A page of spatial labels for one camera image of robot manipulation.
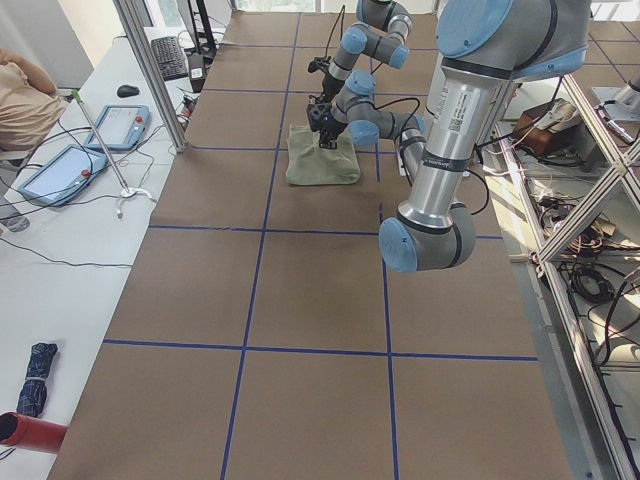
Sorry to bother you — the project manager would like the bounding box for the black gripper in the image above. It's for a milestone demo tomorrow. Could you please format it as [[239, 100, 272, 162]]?
[[306, 99, 348, 150], [307, 56, 345, 103]]

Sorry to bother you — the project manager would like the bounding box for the sage green t-shirt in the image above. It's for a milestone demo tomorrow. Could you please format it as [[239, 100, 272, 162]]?
[[285, 125, 361, 186]]

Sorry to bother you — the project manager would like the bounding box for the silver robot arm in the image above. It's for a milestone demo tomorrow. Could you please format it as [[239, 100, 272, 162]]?
[[308, 1, 412, 104], [307, 0, 590, 272]]

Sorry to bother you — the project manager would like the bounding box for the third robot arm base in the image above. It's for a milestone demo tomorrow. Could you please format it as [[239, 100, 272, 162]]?
[[591, 72, 639, 123]]

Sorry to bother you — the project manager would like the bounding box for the black keyboard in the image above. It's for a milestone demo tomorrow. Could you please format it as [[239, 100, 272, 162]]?
[[150, 36, 188, 81]]

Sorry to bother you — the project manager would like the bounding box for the black computer mouse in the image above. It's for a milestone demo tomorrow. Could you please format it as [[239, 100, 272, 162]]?
[[116, 84, 140, 98]]

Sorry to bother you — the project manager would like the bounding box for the upper blue teach pendant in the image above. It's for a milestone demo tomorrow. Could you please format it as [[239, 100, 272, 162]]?
[[89, 105, 150, 152]]

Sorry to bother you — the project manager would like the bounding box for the blue teach pendant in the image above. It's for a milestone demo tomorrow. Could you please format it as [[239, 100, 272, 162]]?
[[18, 145, 107, 207], [89, 105, 150, 152]]

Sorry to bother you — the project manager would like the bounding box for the brown box on shelf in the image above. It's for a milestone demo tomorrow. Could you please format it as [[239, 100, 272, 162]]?
[[512, 98, 582, 156]]

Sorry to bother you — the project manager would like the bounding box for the lower blue teach pendant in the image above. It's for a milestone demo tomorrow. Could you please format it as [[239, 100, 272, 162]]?
[[18, 145, 107, 207]]

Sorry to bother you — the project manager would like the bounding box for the seated person beige shirt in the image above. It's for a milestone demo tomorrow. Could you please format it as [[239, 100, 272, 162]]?
[[0, 47, 69, 234]]

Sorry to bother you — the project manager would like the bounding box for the folded dark blue umbrella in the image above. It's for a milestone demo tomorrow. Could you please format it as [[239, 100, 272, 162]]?
[[16, 343, 58, 418]]

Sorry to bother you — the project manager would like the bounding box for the red cylinder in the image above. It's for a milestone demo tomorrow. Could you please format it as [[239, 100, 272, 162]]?
[[1, 412, 67, 454]]

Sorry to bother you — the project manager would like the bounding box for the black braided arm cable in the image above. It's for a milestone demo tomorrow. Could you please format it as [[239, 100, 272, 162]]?
[[322, 4, 349, 64]]

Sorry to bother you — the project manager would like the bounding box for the aluminium frame post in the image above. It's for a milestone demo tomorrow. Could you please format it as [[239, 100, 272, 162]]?
[[113, 0, 186, 153]]

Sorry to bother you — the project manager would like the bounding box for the aluminium frame rack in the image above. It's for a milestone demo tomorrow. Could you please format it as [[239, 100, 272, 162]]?
[[483, 64, 639, 479]]

